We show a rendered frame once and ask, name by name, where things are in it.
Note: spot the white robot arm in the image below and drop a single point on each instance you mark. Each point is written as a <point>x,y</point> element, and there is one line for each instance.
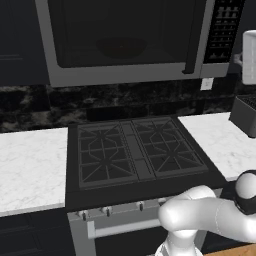
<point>196,215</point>

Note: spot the grey microwave oven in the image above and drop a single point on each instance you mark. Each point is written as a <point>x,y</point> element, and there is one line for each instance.
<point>218,71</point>

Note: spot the black gas hob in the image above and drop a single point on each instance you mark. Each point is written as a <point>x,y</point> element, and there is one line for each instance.
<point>140,153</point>

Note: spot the silver hob knob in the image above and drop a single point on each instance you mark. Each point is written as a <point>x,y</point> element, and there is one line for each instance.
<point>83,215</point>
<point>107,211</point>
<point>162,201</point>
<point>141,206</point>

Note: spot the white wall socket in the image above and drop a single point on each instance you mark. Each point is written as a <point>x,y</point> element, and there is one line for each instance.
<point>207,83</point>

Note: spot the microwave door with dark window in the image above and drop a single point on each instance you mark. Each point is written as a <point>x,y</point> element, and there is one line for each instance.
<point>126,75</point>

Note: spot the grey oven front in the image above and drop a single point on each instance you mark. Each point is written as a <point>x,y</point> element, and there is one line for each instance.
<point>81,240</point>

